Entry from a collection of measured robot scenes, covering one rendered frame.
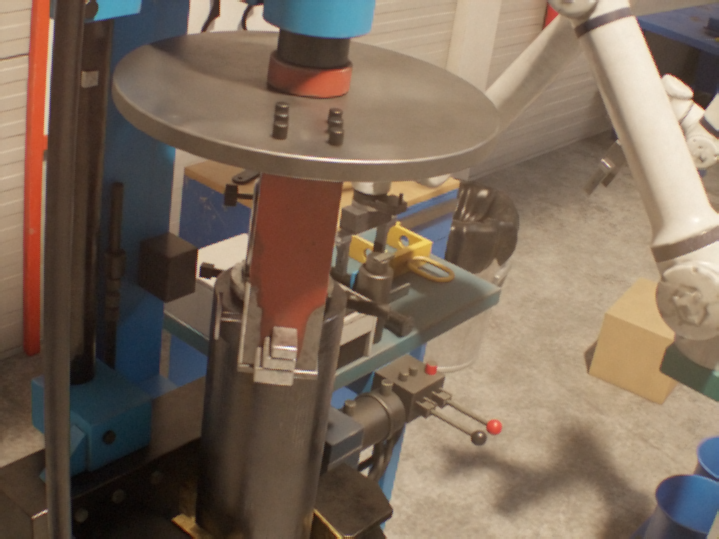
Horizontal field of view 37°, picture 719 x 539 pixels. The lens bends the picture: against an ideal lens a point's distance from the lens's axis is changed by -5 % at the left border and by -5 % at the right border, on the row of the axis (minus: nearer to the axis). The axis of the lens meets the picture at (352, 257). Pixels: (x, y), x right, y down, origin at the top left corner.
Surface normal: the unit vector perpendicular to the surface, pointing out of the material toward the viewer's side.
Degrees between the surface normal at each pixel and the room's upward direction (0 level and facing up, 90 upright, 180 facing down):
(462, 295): 0
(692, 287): 90
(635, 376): 90
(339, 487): 0
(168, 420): 0
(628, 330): 90
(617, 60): 75
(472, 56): 90
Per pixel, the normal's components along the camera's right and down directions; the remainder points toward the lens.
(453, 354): 0.31, 0.51
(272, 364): 0.04, 0.45
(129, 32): 0.76, 0.39
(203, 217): -0.64, 0.26
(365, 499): 0.14, -0.89
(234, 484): -0.33, 0.38
